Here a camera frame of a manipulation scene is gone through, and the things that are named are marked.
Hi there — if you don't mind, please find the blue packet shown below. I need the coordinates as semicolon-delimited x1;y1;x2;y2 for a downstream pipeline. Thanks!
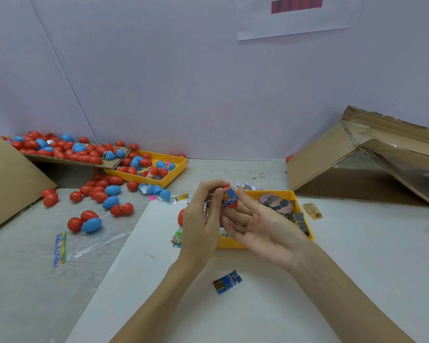
212;269;244;295

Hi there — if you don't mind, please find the clear bag with coloured label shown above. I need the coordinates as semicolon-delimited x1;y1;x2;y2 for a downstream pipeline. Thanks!
53;219;135;269

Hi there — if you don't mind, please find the person's left forearm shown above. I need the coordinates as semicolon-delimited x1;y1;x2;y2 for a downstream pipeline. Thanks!
111;261;204;343

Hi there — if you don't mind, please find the person's right hand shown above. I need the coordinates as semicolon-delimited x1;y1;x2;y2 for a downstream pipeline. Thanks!
220;185;321;272

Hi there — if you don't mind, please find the pile of plastic eggs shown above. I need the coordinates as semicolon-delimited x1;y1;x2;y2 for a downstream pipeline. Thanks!
3;131;188;235

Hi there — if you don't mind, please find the person's left hand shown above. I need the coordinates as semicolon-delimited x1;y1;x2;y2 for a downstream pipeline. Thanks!
177;180;231;274

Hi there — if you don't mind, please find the brown cardboard sheet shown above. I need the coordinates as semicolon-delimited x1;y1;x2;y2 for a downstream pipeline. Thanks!
21;153;126;170

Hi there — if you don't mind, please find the torn flattened cardboard box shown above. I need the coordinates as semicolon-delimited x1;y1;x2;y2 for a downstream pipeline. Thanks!
286;105;429;209

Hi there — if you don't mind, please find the single red plastic egg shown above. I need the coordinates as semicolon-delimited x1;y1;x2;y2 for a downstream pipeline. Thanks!
222;186;240;209

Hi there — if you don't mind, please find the tall brown cardboard box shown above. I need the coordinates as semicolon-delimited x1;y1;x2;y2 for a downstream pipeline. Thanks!
0;118;58;236

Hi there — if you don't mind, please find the white paper sign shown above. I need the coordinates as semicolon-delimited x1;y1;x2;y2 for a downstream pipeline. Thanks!
236;0;367;41

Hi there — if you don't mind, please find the yellow plastic tray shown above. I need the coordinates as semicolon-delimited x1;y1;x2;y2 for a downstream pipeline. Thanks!
216;189;316;249

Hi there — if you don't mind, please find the yellow label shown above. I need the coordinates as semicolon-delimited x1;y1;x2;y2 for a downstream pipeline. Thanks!
303;202;323;221

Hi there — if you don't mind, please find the yellow tray under eggs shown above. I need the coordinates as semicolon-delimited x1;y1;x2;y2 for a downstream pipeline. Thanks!
103;150;189;189

